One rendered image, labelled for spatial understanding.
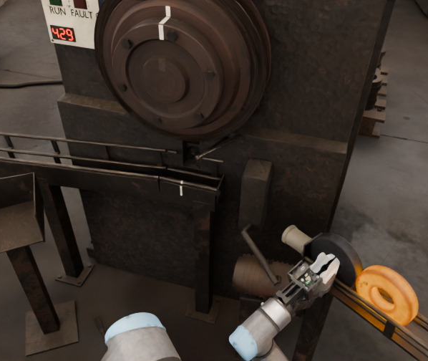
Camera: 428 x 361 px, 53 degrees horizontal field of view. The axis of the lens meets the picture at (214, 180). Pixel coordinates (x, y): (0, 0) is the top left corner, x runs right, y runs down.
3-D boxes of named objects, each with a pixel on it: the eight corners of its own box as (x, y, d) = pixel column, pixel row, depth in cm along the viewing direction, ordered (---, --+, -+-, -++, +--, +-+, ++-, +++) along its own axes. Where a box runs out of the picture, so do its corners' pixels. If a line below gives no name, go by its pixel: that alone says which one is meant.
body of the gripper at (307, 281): (326, 276, 105) (290, 310, 102) (326, 290, 112) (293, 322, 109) (302, 257, 110) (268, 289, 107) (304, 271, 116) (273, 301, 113)
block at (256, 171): (244, 208, 151) (249, 154, 135) (267, 213, 149) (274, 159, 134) (237, 230, 143) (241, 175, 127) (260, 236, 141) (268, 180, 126)
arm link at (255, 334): (231, 346, 110) (222, 332, 104) (262, 316, 113) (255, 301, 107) (251, 369, 105) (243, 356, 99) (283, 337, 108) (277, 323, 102)
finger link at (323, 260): (338, 246, 111) (313, 269, 109) (338, 256, 116) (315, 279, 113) (329, 238, 113) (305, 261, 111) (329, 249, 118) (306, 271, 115)
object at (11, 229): (12, 316, 180) (-55, 188, 133) (76, 299, 186) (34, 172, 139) (11, 361, 165) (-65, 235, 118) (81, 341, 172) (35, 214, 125)
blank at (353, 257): (320, 221, 117) (311, 227, 116) (368, 253, 107) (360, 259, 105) (315, 261, 126) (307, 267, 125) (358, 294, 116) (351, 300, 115)
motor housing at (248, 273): (234, 329, 177) (241, 243, 142) (287, 344, 172) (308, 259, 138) (225, 358, 168) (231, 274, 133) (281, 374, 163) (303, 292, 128)
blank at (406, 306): (368, 253, 107) (359, 259, 106) (426, 290, 97) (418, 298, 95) (358, 294, 116) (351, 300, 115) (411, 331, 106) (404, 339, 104)
